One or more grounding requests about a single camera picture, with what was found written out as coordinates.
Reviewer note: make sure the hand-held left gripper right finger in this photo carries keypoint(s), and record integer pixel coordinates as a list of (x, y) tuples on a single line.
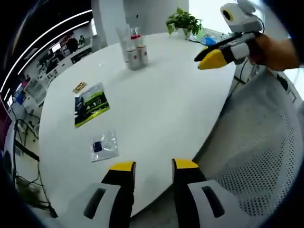
[(187, 183)]

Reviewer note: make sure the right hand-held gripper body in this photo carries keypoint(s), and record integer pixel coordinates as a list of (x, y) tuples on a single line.
[(242, 21)]

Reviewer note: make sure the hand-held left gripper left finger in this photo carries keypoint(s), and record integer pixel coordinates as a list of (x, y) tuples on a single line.
[(121, 187)]

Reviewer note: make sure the clear plastic skincare sachet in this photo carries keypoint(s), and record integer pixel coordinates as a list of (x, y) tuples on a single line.
[(105, 146)]

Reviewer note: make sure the pump skincare bottle red collar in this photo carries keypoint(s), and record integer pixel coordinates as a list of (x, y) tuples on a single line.
[(135, 36)]

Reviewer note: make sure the green black skincare sachet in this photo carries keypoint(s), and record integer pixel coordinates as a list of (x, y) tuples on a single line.
[(91, 107)]

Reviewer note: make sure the white skincare tube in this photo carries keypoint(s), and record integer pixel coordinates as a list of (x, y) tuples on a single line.
[(123, 45)]

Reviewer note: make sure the person's right hand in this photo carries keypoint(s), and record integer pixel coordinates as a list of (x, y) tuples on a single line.
[(273, 53)]

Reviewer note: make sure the blue plastic pack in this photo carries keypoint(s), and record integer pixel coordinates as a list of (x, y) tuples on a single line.
[(209, 40)]

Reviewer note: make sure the potted green plant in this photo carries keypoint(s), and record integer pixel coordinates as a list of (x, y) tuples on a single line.
[(185, 20)]

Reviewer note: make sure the white mesh office chair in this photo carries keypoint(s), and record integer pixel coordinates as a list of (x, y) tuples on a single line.
[(261, 154)]

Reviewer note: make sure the white standing desk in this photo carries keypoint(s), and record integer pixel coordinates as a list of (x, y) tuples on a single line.
[(27, 152)]

